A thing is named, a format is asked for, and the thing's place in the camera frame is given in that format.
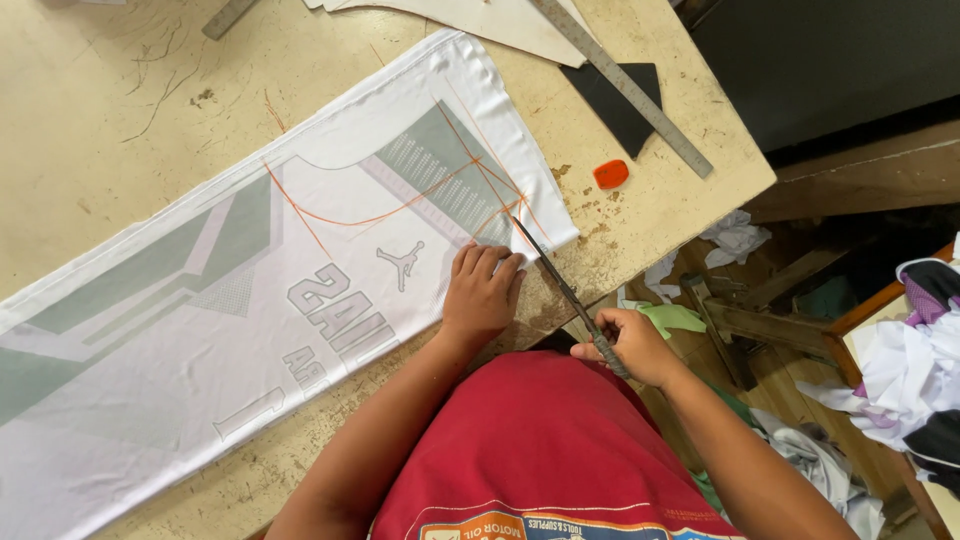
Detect person's right hand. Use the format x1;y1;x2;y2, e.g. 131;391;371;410
570;307;688;390

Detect person's left hand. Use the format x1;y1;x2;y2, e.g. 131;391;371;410
441;241;528;349

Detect dark metal tailor scissors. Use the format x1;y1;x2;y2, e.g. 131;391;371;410
510;216;632;381

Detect white printed jersey fabric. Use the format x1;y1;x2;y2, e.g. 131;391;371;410
0;28;582;540

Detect green fabric scrap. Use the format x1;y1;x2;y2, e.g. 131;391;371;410
618;299;708;341

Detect small white fabric scrap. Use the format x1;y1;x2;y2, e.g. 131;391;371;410
644;250;683;303

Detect person's red printed shirt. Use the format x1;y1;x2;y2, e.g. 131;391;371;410
370;348;745;540

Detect white crumpled fabric scrap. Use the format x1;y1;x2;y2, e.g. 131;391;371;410
700;209;773;270

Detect orange tailor's chalk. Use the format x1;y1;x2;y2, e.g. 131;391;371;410
591;159;630;191

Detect grey white cloth pile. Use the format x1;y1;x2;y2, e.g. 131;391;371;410
750;408;887;540

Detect wooden side table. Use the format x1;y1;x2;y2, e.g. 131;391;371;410
821;241;960;540

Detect black pattern piece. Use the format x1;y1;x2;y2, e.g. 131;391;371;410
558;63;663;161

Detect long steel ruler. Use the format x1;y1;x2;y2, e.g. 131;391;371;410
528;0;714;180

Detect heap of white purple fabrics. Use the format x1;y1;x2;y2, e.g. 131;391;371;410
795;232;960;500

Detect dark cabinet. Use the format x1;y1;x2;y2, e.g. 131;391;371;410
673;0;960;156

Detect short steel ruler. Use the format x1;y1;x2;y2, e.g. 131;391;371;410
201;0;261;42

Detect wooden stool frame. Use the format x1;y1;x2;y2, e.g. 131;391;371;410
678;246;864;392

